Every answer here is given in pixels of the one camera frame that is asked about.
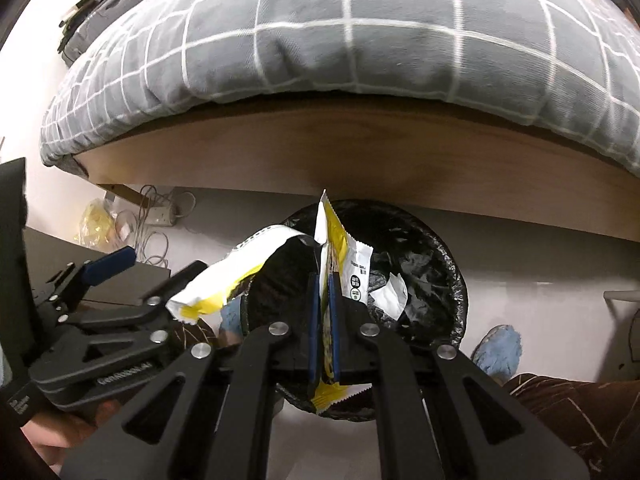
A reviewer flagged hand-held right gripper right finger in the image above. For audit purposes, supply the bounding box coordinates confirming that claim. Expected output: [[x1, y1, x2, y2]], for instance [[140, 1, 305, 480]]
[[327, 272, 591, 480]]

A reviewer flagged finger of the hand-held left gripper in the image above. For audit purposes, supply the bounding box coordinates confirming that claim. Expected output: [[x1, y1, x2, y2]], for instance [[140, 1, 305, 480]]
[[34, 246, 137, 326], [30, 260, 211, 407]]

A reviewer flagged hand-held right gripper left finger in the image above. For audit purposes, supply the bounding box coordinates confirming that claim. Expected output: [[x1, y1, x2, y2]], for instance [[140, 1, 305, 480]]
[[60, 272, 321, 480]]

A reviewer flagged yellow white snack wrapper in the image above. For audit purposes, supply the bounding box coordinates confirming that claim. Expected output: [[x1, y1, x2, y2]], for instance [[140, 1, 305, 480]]
[[311, 189, 374, 416]]

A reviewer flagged round bin with black bag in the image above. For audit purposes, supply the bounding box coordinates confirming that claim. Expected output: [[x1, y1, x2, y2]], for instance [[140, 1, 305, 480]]
[[240, 199, 470, 423]]

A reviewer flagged person's left hand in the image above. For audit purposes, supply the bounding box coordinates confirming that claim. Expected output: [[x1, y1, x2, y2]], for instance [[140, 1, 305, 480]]
[[22, 400, 121, 468]]

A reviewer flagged yellow plastic bag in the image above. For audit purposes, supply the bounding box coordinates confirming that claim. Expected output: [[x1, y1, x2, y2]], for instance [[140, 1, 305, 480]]
[[75, 199, 118, 251]]

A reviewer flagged white paper scrap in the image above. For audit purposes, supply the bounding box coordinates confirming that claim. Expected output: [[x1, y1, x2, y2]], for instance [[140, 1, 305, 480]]
[[370, 272, 408, 321]]

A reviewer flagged person's left leg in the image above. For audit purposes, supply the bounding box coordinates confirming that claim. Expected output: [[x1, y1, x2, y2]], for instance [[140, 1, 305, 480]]
[[170, 317, 221, 356]]

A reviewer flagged person's leg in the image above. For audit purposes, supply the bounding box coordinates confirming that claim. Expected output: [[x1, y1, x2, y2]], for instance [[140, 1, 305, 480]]
[[170, 317, 221, 356], [500, 372, 640, 480]]

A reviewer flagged grey bag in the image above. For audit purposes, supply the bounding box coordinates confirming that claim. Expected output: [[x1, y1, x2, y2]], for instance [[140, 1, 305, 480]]
[[57, 0, 171, 66]]

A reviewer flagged person's right leg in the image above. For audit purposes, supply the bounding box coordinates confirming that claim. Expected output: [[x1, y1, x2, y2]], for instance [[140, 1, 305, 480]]
[[500, 372, 640, 480]]

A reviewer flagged grey checked duvet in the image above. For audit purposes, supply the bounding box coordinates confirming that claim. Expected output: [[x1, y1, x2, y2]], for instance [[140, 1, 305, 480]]
[[40, 0, 640, 178]]

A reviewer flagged white power strip with cables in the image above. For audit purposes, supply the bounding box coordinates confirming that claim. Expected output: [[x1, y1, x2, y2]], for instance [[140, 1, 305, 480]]
[[117, 185, 198, 266]]

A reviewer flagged wooden bed frame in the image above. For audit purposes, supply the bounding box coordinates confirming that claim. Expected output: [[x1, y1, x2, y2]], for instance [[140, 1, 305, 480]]
[[72, 95, 640, 243]]

